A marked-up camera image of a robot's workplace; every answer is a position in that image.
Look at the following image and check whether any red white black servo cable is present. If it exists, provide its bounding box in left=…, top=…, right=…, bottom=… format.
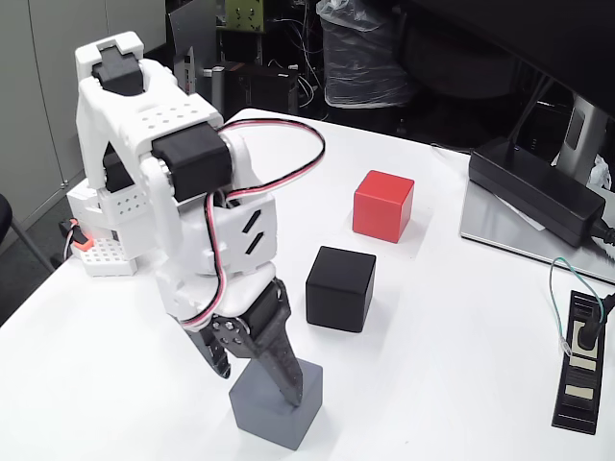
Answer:
left=180, top=118, right=327, bottom=333

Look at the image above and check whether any plastic-wrapped black bin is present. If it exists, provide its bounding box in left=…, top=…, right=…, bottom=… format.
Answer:
left=314, top=0, right=414, bottom=109

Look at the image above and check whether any white perforated table clamp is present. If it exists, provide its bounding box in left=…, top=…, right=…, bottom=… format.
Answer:
left=79, top=237, right=139, bottom=279

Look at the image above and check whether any black power plug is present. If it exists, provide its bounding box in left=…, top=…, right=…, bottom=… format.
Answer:
left=574, top=292, right=615, bottom=351

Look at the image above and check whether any thin green cable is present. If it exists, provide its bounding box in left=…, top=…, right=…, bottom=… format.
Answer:
left=547, top=256, right=607, bottom=356

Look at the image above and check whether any black cube block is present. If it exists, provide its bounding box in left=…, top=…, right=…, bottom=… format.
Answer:
left=305, top=245, right=377, bottom=334

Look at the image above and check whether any black power adapter brick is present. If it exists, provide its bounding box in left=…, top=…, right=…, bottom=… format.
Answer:
left=468, top=136, right=607, bottom=249

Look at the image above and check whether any black adapter power cord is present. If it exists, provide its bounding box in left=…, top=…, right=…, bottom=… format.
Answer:
left=586, top=216, right=615, bottom=263

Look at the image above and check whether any silver metal post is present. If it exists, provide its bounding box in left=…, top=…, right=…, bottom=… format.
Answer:
left=204, top=65, right=227, bottom=119

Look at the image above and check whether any grey cube block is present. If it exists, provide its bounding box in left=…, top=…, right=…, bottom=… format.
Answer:
left=229, top=357, right=324, bottom=451

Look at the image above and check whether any crumpled white plastic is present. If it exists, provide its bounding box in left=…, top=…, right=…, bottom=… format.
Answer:
left=588, top=154, right=615, bottom=193

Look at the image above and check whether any black chair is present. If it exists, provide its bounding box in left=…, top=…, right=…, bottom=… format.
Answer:
left=0, top=194, right=57, bottom=275

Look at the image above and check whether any silver monitor stand neck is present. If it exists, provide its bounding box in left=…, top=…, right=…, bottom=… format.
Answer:
left=552, top=90, right=609, bottom=186

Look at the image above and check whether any green circuit board panel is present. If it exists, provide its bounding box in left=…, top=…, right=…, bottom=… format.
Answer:
left=215, top=0, right=265, bottom=34

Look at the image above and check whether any black power strip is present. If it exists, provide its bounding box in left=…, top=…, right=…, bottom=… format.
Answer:
left=551, top=289, right=607, bottom=436

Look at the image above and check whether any red cube block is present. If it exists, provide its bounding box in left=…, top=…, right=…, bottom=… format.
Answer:
left=352, top=169, right=416, bottom=245

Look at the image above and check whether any silver monitor base plate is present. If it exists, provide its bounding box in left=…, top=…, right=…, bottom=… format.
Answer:
left=459, top=180, right=615, bottom=284

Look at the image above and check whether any orange cable connector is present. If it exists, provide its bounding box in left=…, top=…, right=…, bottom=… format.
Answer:
left=57, top=218, right=93, bottom=252

